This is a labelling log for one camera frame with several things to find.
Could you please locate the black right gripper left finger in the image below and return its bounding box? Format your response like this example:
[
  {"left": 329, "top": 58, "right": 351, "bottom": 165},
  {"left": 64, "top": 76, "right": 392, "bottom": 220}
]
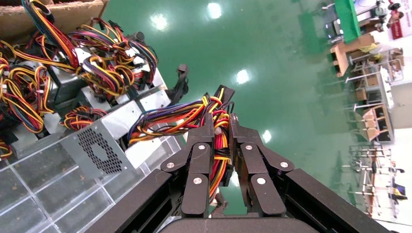
[{"left": 160, "top": 112, "right": 215, "bottom": 217}]

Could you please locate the white long workbench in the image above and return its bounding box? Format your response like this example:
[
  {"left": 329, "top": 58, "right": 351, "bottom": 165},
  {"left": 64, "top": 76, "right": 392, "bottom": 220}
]
[{"left": 344, "top": 66, "right": 395, "bottom": 110}]

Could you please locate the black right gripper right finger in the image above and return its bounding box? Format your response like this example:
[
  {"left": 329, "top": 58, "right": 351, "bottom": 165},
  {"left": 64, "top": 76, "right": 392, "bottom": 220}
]
[{"left": 229, "top": 113, "right": 295, "bottom": 216}]

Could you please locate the clear divided plastic tray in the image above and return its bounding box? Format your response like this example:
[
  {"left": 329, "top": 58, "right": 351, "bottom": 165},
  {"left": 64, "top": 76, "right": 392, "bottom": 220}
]
[{"left": 0, "top": 135, "right": 190, "bottom": 233}]

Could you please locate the red and white banner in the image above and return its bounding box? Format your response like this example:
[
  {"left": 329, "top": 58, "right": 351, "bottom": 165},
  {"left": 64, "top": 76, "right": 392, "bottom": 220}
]
[{"left": 388, "top": 11, "right": 412, "bottom": 41}]

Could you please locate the brown divided cardboard box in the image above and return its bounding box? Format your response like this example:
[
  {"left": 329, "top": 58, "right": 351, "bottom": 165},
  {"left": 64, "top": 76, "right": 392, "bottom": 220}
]
[{"left": 0, "top": 0, "right": 109, "bottom": 41}]

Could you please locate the wooden shelf unit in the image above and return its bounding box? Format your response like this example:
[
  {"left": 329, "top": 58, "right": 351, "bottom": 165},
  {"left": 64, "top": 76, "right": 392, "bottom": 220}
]
[{"left": 354, "top": 103, "right": 395, "bottom": 144}]

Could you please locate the wooden workbench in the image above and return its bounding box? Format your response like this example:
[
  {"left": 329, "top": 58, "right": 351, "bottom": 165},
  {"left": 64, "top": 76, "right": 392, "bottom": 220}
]
[{"left": 329, "top": 33, "right": 377, "bottom": 78}]

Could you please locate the green panel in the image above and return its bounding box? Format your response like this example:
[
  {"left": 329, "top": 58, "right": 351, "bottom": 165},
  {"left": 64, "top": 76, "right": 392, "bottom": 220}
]
[{"left": 334, "top": 0, "right": 362, "bottom": 44}]

